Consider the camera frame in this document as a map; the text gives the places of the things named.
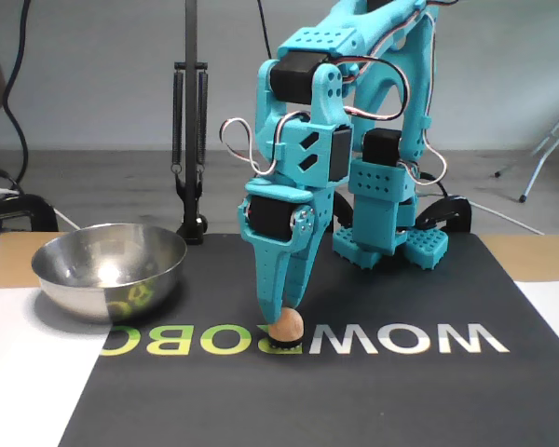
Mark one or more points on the black mat with WOWROBO print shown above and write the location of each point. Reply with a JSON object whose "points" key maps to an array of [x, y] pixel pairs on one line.
{"points": [[307, 405]]}

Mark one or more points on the orange ball with black base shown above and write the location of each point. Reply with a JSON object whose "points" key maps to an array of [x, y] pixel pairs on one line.
{"points": [[290, 328]]}

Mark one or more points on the metal bowl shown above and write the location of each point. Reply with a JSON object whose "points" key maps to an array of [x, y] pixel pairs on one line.
{"points": [[107, 274]]}

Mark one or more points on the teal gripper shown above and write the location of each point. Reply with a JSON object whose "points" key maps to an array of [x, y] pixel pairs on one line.
{"points": [[268, 217]]}

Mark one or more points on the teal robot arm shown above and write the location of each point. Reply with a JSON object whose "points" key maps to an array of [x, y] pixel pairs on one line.
{"points": [[377, 219]]}

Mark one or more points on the white metal tripod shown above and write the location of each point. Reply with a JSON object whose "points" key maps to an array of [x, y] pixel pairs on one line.
{"points": [[545, 146]]}

